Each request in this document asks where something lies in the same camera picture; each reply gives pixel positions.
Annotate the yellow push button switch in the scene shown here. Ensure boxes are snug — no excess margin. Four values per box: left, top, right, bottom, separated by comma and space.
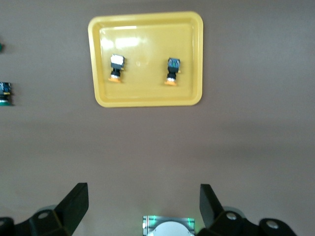
107, 54, 126, 84
164, 57, 182, 87

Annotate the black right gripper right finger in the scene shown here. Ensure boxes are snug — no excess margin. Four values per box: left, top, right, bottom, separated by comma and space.
196, 183, 299, 236

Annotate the brown table mat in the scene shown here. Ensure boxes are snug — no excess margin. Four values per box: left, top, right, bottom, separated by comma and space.
0, 0, 315, 236

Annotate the yellow plastic tray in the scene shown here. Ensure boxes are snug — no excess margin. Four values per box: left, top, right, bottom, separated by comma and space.
88, 11, 204, 108

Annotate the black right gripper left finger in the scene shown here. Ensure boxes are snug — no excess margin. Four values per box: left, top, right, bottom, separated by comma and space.
0, 182, 90, 236

